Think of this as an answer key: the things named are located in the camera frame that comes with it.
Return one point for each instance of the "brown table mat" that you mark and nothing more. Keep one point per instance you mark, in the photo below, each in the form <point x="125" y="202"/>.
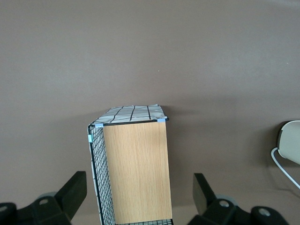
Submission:
<point x="150" y="58"/>

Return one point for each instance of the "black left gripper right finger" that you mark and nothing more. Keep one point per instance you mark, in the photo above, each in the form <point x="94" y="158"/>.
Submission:
<point x="211" y="211"/>

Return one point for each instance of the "cream two-slot toaster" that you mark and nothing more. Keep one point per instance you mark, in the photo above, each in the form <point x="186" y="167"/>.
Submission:
<point x="291" y="143"/>

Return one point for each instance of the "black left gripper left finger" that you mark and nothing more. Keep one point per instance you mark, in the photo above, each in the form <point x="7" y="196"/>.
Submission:
<point x="58" y="206"/>

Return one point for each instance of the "light wooden shelf insert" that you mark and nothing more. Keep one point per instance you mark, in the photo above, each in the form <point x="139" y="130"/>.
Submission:
<point x="138" y="171"/>

